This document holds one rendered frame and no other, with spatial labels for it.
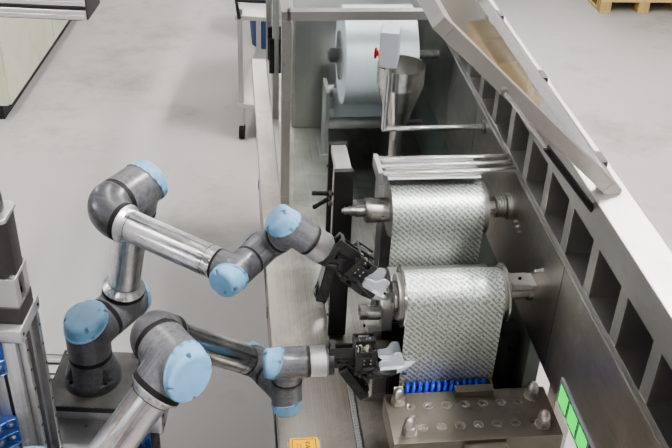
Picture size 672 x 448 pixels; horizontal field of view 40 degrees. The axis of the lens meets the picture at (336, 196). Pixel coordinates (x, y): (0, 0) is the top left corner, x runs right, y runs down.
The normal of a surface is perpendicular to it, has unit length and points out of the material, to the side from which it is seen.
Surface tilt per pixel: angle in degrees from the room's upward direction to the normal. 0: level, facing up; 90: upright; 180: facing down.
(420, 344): 90
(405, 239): 92
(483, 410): 0
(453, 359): 90
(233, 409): 0
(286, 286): 0
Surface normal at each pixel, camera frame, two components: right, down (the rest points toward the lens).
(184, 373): 0.69, 0.33
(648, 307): -0.99, 0.03
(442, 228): 0.11, 0.56
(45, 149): 0.04, -0.84
